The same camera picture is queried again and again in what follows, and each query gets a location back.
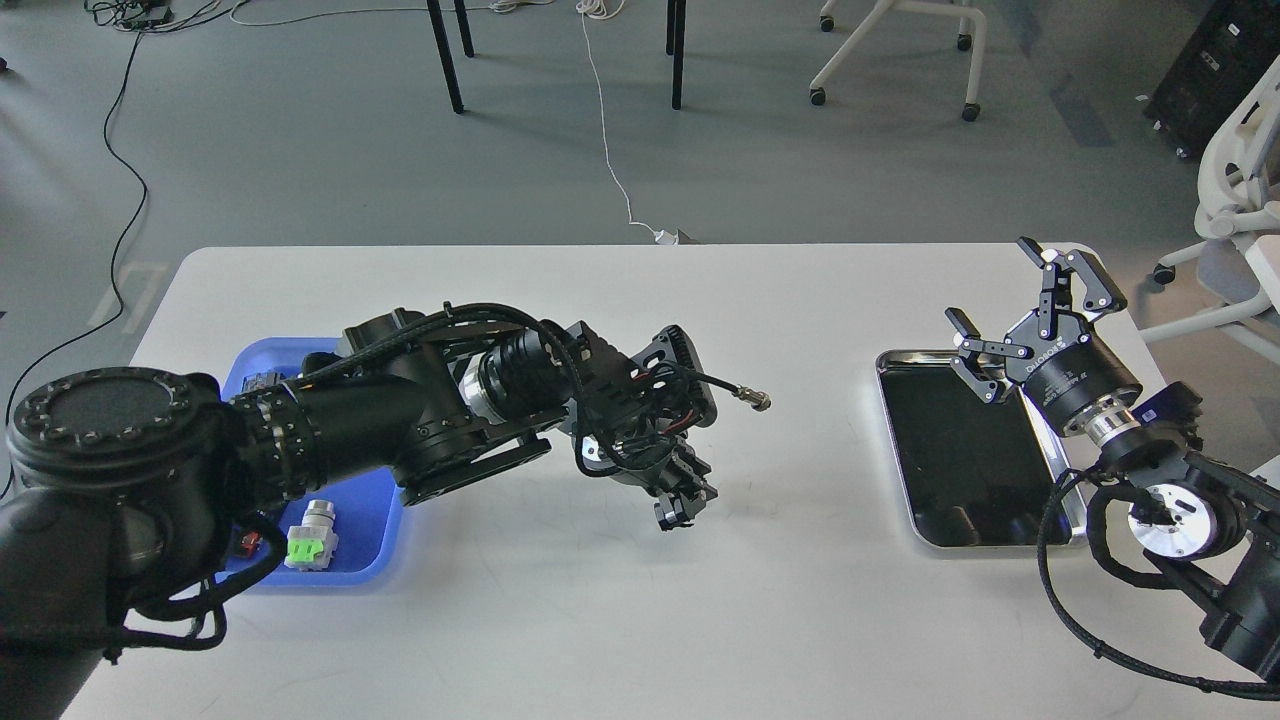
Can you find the yellow push button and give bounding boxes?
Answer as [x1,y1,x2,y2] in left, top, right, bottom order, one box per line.
[241,370,291,393]

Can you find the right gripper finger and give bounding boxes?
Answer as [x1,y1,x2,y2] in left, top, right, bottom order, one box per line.
[1016,236,1128,341]
[943,307,1036,404]

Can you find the white cable on floor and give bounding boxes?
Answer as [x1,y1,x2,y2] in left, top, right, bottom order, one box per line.
[230,0,681,246]

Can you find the black cabinet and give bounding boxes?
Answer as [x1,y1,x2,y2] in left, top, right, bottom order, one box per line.
[1144,1,1279,160]

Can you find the green silver push button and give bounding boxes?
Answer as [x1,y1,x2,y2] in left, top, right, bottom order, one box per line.
[283,498,339,571]

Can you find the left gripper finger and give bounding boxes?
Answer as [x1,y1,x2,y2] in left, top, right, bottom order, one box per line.
[680,445,718,503]
[655,471,696,530]

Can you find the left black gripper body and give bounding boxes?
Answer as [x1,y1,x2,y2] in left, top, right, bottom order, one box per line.
[559,322,717,491]

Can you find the white chair base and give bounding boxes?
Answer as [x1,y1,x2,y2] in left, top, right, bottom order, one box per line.
[806,1,989,123]

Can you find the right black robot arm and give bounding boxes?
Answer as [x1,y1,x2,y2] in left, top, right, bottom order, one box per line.
[945,237,1279,701]

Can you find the black cable on floor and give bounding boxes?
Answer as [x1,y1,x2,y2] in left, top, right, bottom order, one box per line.
[0,0,227,501]

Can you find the blue plastic tray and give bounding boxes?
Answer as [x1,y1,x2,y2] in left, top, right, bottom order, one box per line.
[223,336,403,591]

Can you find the black table legs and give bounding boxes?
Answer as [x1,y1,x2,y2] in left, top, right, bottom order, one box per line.
[426,0,689,114]

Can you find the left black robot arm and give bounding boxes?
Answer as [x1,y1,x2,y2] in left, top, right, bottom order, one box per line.
[1,304,718,719]

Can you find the white office chair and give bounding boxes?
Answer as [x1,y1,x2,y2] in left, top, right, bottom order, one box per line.
[1140,61,1279,363]

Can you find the silver metal tray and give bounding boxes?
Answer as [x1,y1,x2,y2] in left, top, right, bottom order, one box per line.
[876,348,1069,553]

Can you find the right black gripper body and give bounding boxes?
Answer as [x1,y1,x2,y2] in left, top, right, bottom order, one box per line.
[1005,311,1142,437]

